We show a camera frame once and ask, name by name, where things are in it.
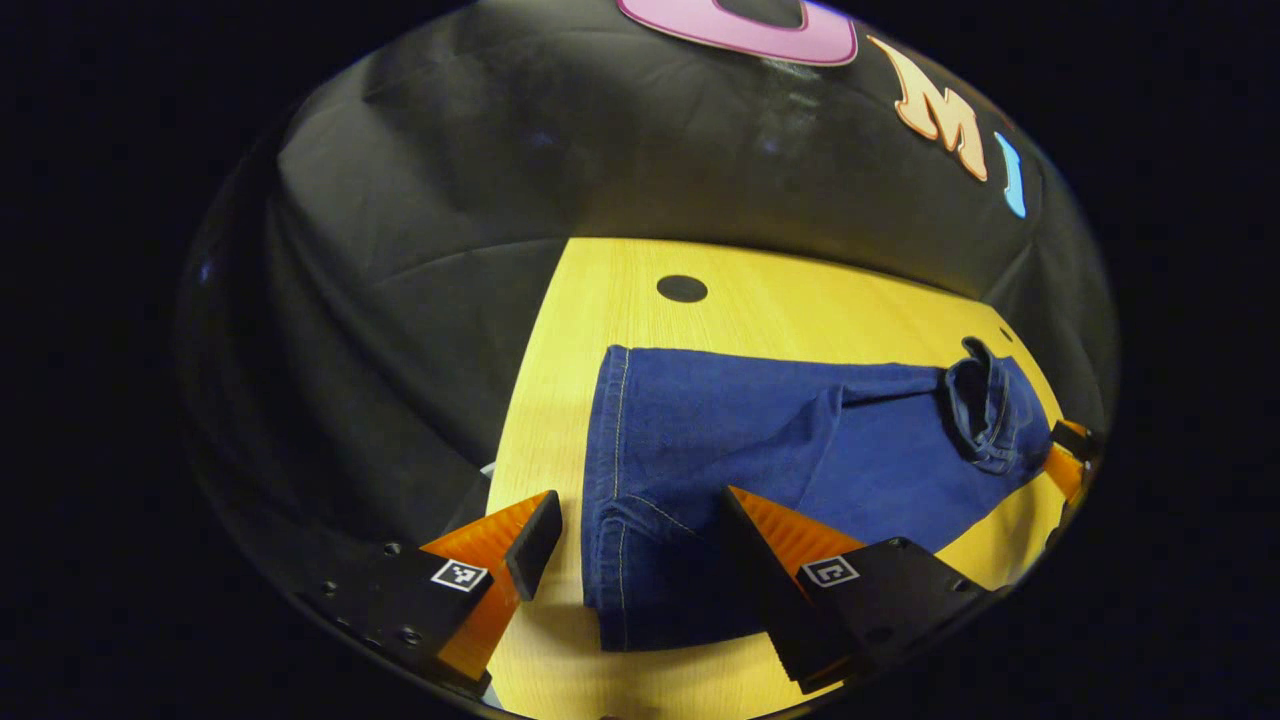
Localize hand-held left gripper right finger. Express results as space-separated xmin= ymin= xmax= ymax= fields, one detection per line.
xmin=721 ymin=485 xmax=996 ymax=696

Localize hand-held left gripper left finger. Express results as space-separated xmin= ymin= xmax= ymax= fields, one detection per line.
xmin=300 ymin=489 xmax=564 ymax=699

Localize blue denim jeans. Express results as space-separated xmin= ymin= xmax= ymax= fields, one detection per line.
xmin=582 ymin=337 xmax=1056 ymax=653

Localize black backdrop cloth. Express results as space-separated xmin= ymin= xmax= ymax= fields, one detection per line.
xmin=180 ymin=0 xmax=1121 ymax=621

